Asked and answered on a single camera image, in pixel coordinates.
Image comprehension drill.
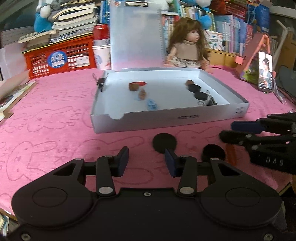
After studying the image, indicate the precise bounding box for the black round disc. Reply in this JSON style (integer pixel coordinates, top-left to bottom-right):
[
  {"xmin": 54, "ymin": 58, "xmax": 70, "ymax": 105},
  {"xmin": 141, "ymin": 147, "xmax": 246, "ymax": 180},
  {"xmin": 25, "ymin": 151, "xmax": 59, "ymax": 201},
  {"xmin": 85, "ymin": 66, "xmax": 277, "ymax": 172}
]
[
  {"xmin": 152, "ymin": 133, "xmax": 177, "ymax": 154},
  {"xmin": 201, "ymin": 144, "xmax": 226, "ymax": 163}
]

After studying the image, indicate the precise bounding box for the black round lid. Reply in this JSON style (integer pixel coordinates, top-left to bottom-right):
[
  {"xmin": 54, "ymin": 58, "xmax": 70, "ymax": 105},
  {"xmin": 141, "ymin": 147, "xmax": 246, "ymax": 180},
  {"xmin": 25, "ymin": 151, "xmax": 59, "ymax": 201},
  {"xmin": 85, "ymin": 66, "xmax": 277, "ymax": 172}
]
[{"xmin": 194, "ymin": 92, "xmax": 208, "ymax": 101}]

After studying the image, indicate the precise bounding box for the black round cap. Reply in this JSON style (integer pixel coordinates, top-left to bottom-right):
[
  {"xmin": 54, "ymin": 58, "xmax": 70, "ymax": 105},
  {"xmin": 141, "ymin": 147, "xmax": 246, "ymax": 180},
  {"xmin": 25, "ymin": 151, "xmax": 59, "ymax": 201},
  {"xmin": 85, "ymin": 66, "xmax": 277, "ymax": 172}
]
[{"xmin": 188, "ymin": 84, "xmax": 201, "ymax": 93}]

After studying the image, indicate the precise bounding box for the large black binder clip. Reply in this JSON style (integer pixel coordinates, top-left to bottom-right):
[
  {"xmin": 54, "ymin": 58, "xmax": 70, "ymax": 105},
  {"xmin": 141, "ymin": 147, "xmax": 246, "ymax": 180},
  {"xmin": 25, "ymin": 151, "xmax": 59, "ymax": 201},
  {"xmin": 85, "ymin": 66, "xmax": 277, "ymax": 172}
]
[{"xmin": 198, "ymin": 90, "xmax": 218, "ymax": 106}]

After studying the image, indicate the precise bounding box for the smartphone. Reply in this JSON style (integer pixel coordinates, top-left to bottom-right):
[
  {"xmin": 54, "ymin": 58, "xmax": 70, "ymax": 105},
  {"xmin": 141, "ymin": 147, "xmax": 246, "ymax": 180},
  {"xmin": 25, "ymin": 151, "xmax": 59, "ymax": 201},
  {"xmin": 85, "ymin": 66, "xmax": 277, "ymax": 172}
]
[{"xmin": 258, "ymin": 51, "xmax": 273, "ymax": 92}]

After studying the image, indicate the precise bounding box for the pink phone stand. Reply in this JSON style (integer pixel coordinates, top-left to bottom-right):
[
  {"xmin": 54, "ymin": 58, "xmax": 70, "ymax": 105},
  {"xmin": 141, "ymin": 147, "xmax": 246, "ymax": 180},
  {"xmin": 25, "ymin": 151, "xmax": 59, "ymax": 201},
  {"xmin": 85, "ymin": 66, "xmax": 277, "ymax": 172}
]
[{"xmin": 234, "ymin": 33, "xmax": 275, "ymax": 85}]

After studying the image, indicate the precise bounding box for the pink bunny towel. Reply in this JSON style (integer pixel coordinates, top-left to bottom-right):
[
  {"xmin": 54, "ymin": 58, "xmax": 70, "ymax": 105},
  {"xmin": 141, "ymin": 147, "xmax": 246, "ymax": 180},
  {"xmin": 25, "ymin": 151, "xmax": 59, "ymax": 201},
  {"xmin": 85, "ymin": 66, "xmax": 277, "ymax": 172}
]
[{"xmin": 1, "ymin": 69, "xmax": 231, "ymax": 212}]

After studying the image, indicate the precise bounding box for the small brown nut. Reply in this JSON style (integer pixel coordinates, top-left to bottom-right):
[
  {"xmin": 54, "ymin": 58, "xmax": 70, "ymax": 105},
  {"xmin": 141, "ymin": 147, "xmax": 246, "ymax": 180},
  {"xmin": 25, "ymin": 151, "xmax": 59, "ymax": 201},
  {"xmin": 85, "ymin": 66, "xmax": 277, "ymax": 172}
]
[{"xmin": 185, "ymin": 80, "xmax": 194, "ymax": 86}]

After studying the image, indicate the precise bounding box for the wooden drawer shelf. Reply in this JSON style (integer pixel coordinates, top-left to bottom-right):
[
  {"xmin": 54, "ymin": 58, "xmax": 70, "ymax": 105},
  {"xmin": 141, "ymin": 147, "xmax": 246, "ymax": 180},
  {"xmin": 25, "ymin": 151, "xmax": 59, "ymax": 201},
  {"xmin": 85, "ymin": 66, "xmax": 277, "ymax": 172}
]
[{"xmin": 207, "ymin": 49, "xmax": 243, "ymax": 68}]

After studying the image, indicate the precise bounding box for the light blue toy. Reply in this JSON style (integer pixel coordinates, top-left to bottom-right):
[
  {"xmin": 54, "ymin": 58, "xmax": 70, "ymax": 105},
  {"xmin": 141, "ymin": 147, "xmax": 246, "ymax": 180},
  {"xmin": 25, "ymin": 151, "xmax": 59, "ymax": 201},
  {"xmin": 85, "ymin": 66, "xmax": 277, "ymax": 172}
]
[{"xmin": 147, "ymin": 99, "xmax": 158, "ymax": 111}]

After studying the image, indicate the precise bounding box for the row of upright books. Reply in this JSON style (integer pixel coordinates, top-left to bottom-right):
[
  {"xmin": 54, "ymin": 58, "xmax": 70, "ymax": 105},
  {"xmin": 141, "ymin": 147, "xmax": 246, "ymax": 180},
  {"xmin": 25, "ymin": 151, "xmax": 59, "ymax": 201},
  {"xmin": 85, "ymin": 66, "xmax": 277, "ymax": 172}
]
[{"xmin": 100, "ymin": 1, "xmax": 246, "ymax": 56}]

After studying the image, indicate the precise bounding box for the colourful stationery box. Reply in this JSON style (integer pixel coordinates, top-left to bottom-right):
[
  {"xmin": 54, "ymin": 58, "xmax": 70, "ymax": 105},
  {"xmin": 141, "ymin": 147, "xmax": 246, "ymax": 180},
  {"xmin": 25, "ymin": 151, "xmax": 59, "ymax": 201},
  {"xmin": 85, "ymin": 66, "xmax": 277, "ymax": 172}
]
[{"xmin": 204, "ymin": 30, "xmax": 224, "ymax": 51}]

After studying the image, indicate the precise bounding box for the brown-haired baby doll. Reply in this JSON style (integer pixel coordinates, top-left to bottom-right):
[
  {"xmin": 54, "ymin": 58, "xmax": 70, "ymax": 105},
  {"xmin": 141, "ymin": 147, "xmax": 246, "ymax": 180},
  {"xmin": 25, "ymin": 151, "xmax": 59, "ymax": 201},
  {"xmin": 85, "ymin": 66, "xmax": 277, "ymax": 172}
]
[{"xmin": 166, "ymin": 16, "xmax": 213, "ymax": 73}]

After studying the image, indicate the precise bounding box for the small brown blue figurine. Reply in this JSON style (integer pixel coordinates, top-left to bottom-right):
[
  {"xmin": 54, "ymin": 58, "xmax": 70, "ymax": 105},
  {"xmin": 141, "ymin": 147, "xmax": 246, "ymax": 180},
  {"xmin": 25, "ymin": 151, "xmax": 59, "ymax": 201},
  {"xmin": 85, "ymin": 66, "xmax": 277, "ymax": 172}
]
[{"xmin": 135, "ymin": 88, "xmax": 147, "ymax": 101}]

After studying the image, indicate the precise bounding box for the blue carton box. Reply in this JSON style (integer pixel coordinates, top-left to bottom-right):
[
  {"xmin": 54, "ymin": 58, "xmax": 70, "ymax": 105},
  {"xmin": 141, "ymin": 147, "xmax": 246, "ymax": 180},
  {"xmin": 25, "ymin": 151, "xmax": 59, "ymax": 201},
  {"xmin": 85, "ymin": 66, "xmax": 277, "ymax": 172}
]
[{"xmin": 246, "ymin": 1, "xmax": 270, "ymax": 33}]

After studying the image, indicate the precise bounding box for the red marker cap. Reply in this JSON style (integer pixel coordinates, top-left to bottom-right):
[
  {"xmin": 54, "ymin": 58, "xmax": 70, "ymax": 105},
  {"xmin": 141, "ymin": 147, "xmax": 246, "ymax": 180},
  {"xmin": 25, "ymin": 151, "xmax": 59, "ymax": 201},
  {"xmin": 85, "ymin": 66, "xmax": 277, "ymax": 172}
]
[{"xmin": 129, "ymin": 81, "xmax": 147, "ymax": 87}]

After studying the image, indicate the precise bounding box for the grey cardboard box tray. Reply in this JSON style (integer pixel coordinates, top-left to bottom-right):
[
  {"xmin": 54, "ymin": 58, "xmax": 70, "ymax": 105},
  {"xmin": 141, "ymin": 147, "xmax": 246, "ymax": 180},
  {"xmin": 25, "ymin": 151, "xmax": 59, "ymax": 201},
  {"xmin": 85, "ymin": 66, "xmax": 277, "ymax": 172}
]
[{"xmin": 90, "ymin": 68, "xmax": 249, "ymax": 133}]

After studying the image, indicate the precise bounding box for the open book on left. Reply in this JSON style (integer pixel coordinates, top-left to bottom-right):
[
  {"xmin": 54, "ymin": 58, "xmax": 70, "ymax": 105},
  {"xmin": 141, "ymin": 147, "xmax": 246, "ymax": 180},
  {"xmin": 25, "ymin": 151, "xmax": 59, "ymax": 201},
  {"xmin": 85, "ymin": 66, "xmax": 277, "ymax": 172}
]
[{"xmin": 1, "ymin": 70, "xmax": 37, "ymax": 121}]

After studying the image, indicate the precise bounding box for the brown walnut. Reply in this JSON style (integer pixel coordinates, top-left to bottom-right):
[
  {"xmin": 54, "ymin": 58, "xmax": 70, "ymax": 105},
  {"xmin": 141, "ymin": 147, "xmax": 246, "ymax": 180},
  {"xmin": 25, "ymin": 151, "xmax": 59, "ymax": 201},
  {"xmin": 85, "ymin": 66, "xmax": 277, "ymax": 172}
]
[{"xmin": 128, "ymin": 83, "xmax": 139, "ymax": 92}]

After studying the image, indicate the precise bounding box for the black binder clip on edge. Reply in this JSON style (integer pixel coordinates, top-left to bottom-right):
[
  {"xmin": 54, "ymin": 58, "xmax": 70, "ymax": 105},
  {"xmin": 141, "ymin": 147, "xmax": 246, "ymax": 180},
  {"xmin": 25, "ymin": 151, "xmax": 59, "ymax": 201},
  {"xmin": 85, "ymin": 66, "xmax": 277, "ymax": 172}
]
[{"xmin": 92, "ymin": 73, "xmax": 105, "ymax": 92}]

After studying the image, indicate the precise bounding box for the big blue plush toy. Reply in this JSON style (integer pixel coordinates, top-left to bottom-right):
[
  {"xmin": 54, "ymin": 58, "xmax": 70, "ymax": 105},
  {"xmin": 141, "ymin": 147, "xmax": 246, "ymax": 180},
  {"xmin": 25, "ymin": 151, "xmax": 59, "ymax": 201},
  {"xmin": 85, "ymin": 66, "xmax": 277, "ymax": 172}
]
[{"xmin": 184, "ymin": 0, "xmax": 212, "ymax": 30}]

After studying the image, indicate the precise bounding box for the red basket on shelf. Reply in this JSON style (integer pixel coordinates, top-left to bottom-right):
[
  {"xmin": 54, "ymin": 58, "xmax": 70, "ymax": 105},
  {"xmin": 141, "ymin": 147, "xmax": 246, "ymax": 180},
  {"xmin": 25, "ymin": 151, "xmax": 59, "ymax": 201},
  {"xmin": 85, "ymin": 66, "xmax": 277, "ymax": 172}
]
[{"xmin": 209, "ymin": 0, "xmax": 247, "ymax": 20}]

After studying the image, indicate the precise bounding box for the translucent clipboard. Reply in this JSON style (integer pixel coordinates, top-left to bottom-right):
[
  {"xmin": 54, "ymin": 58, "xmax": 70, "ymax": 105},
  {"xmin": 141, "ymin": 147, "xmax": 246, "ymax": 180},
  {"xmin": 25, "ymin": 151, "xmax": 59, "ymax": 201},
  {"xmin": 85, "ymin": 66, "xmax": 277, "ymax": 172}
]
[{"xmin": 109, "ymin": 1, "xmax": 165, "ymax": 71}]

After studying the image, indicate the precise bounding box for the red plastic basket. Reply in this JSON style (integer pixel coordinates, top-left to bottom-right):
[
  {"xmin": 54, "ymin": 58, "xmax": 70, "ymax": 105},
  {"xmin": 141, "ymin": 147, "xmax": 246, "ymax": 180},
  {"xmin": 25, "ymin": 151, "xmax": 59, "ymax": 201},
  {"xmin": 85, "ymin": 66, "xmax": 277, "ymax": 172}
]
[{"xmin": 23, "ymin": 34, "xmax": 96, "ymax": 79}]

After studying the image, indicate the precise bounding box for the white paper cup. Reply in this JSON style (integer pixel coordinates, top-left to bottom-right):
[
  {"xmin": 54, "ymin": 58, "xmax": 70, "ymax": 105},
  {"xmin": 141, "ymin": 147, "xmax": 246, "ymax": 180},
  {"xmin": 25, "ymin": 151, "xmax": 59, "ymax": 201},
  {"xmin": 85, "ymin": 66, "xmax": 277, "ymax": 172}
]
[{"xmin": 92, "ymin": 39, "xmax": 111, "ymax": 70}]

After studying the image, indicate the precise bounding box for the red soda can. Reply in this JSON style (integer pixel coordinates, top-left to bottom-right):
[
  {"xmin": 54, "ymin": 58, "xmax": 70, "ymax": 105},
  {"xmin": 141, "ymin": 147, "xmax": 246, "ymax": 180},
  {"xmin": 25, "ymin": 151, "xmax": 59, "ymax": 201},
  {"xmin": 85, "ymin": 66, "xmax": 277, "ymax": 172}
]
[{"xmin": 93, "ymin": 24, "xmax": 110, "ymax": 40}]

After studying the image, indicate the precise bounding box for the stack of books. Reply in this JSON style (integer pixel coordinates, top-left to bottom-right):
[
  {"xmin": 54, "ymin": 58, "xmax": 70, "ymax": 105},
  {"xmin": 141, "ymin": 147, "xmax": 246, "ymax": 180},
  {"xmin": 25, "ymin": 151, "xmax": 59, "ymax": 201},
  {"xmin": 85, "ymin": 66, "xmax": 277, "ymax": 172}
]
[{"xmin": 18, "ymin": 1, "xmax": 99, "ymax": 49}]

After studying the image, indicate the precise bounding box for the blue white plush toy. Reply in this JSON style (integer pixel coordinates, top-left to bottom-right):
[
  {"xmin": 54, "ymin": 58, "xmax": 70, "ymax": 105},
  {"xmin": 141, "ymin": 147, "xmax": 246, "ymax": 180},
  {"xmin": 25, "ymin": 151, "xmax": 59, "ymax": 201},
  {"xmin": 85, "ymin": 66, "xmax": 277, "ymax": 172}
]
[{"xmin": 34, "ymin": 1, "xmax": 53, "ymax": 33}]

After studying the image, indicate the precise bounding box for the white charging cable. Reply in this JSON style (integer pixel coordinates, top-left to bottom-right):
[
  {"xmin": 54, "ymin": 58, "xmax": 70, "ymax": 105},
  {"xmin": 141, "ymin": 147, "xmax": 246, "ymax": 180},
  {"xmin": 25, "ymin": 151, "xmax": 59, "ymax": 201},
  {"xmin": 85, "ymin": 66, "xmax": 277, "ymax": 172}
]
[{"xmin": 272, "ymin": 78, "xmax": 289, "ymax": 105}]

